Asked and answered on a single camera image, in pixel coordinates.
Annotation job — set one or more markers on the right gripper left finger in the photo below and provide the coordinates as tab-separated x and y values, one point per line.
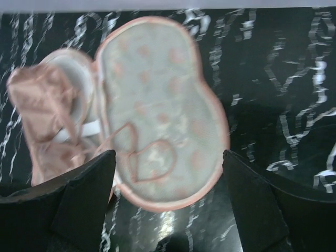
71	207

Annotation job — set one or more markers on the pink mesh laundry bag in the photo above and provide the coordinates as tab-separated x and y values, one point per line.
144	95

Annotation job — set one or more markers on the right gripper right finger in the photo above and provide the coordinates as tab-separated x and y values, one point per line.
273	213

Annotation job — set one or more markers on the pink satin bra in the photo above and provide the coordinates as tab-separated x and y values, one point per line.
53	112

